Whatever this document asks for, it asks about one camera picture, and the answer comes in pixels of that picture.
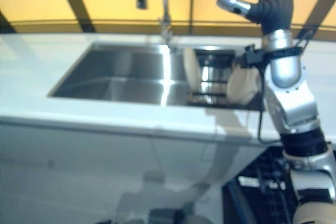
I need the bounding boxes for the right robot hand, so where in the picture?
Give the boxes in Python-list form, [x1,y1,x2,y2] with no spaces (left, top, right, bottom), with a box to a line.
[216,0,293,35]

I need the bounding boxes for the cream ceramic plate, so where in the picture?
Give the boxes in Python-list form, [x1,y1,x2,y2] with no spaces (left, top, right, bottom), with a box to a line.
[226,64,264,105]
[183,47,203,89]

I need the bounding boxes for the roll-up steel drying rack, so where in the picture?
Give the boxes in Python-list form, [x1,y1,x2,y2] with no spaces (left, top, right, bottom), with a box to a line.
[185,49,237,107]

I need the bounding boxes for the chrome kitchen faucet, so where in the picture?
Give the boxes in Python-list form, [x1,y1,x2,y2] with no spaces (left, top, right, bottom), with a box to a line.
[135,0,174,48]

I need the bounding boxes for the stainless steel sink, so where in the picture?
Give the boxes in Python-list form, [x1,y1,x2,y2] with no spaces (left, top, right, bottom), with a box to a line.
[47,40,266,112]

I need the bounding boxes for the white kitchen cabinet front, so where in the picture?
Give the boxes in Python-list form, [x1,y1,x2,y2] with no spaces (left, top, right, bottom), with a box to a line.
[0,118,266,224]

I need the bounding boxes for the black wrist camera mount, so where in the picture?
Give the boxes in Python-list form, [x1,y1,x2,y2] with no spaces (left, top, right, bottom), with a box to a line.
[243,43,311,68]

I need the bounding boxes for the grey wire dishwasher rack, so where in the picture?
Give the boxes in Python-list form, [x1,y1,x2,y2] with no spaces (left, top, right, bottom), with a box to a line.
[230,144,301,224]

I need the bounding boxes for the dark window frame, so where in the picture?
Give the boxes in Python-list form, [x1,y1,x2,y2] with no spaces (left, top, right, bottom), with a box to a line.
[0,0,336,36]

